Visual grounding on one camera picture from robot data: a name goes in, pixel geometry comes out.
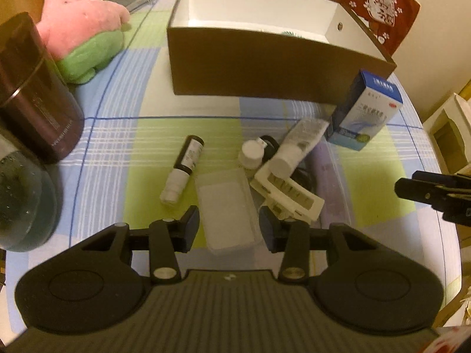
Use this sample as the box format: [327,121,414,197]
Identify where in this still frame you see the red and white item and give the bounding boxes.
[429,322,471,353]

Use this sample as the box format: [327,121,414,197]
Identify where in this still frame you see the pink and green plush toy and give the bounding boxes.
[37,0,132,85]

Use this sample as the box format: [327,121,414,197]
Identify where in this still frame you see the white furniture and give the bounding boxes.
[421,92,471,174]

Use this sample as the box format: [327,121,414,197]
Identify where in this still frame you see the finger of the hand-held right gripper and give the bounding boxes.
[394,177,447,207]
[411,170,457,186]

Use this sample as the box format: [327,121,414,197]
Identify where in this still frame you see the dark glass bowl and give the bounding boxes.
[0,125,59,253]

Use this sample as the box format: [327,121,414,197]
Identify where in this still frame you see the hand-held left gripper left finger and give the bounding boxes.
[79,205,201,286]

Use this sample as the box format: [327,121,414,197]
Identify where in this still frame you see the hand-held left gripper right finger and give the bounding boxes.
[258,208,384,284]

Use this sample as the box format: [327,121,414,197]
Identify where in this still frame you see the dark brown vacuum canister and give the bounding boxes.
[0,12,85,164]

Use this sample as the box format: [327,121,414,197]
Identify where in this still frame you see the clear plastic case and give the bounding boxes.
[194,168,263,257]

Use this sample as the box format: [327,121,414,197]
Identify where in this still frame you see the small white bottle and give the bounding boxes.
[238,140,266,170]

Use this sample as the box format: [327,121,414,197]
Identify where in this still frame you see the blue and white carton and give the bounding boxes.
[326,69,404,151]

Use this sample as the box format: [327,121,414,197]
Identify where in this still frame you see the red printed cloth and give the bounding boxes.
[326,0,421,58]

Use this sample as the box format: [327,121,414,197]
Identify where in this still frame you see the black cable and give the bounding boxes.
[257,136,318,194]

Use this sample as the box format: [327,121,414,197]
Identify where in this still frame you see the white squeeze tube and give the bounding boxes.
[270,119,329,179]

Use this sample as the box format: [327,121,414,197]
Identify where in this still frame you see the black and white tube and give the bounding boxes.
[160,136,205,205]

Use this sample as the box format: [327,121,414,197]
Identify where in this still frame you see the brown cardboard box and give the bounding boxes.
[166,0,397,104]

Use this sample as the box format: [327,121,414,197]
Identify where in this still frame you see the plaid bed sheet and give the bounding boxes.
[5,0,460,335]

